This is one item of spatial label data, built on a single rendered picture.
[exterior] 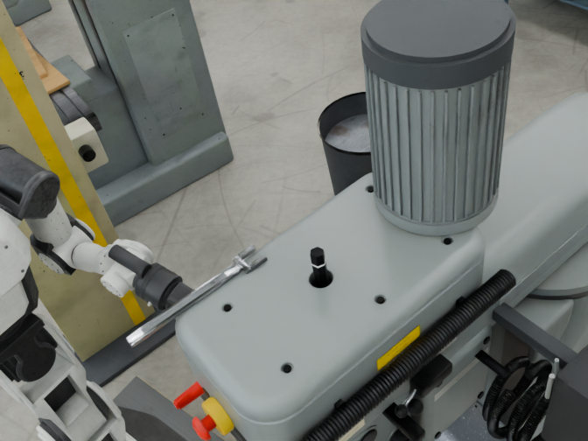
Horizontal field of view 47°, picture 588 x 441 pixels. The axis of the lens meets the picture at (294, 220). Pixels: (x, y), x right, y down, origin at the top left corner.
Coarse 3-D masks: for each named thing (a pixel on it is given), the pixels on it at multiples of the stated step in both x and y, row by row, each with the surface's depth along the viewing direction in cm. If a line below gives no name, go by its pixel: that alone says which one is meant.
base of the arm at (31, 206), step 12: (0, 144) 148; (36, 180) 143; (48, 180) 146; (0, 192) 145; (24, 192) 143; (36, 192) 144; (48, 192) 148; (12, 204) 144; (24, 204) 143; (36, 204) 146; (48, 204) 150; (24, 216) 145; (36, 216) 148
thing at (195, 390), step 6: (192, 384) 114; (198, 384) 113; (186, 390) 113; (192, 390) 113; (198, 390) 113; (180, 396) 112; (186, 396) 112; (192, 396) 112; (198, 396) 113; (174, 402) 112; (180, 402) 112; (186, 402) 112; (180, 408) 112
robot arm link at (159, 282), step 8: (160, 272) 151; (168, 272) 152; (152, 280) 149; (160, 280) 149; (168, 280) 149; (176, 280) 152; (152, 288) 149; (160, 288) 149; (168, 288) 150; (176, 288) 148; (184, 288) 148; (144, 296) 150; (152, 296) 149; (160, 296) 148; (168, 296) 149; (176, 296) 148; (184, 296) 148; (152, 304) 151; (160, 304) 150; (168, 304) 149
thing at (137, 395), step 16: (128, 384) 270; (144, 384) 269; (112, 400) 266; (128, 400) 265; (144, 400) 264; (160, 400) 263; (160, 416) 258; (176, 416) 257; (192, 416) 256; (192, 432) 252
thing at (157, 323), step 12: (252, 252) 108; (240, 264) 105; (252, 264) 105; (216, 276) 104; (228, 276) 104; (204, 288) 103; (216, 288) 103; (180, 300) 102; (192, 300) 102; (168, 312) 101; (180, 312) 101; (156, 324) 100; (132, 336) 99; (144, 336) 99
